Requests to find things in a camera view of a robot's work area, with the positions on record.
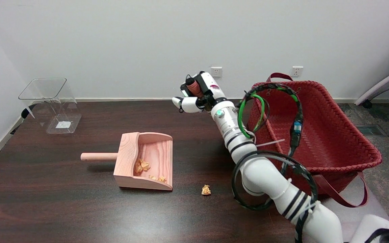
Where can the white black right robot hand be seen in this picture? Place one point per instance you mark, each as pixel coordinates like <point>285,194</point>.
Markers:
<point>209,84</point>

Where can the brown straw hand broom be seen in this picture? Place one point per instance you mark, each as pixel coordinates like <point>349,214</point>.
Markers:
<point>194,88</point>

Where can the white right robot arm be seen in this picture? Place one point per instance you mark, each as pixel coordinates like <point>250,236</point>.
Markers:
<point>265,175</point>

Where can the light wooden dustpan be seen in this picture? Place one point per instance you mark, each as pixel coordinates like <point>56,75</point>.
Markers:
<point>127,158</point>

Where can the white zip tie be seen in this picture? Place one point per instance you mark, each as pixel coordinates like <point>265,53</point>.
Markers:
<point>270,143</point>

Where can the red woven basket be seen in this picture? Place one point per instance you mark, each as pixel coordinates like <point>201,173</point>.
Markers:
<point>329,135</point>

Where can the clear plastic container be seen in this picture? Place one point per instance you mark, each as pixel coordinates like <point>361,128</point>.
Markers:
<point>51,101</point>

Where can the metal floor vent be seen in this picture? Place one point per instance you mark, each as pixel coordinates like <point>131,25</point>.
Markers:
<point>370,130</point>

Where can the grey office chair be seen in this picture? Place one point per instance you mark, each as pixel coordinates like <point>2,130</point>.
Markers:
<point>383,82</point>

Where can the white wall socket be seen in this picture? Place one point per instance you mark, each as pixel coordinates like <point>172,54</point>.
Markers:
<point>216,72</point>
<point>296,71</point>

